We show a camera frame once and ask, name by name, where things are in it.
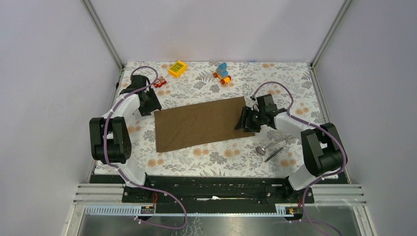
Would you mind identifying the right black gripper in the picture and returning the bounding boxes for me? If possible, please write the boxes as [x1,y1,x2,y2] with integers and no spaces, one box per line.
[234,106,265,133]

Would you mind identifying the brown cloth napkin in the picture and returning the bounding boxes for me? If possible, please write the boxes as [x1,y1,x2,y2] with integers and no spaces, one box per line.
[154,97,255,152]

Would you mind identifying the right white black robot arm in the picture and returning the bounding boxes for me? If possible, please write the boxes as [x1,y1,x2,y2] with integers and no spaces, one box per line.
[235,95,347,203]

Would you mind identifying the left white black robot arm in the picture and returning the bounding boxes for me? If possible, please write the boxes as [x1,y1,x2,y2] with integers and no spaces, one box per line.
[89,75,162,202]

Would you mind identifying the red toy block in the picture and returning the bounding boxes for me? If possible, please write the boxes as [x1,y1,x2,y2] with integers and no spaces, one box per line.
[153,76,167,88]

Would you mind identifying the metal spoon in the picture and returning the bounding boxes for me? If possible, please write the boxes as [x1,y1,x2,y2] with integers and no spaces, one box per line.
[255,135,291,156]

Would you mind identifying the yellow toy block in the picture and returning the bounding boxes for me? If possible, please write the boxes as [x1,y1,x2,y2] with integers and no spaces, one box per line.
[168,60,187,78]

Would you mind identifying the blue orange toy car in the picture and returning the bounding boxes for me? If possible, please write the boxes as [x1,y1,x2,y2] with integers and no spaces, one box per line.
[213,62,231,85]

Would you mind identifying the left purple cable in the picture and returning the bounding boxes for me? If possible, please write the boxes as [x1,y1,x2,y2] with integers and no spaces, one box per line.
[102,65,190,231]

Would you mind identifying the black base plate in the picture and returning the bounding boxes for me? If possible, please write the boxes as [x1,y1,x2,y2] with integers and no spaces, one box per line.
[89,175,351,214]

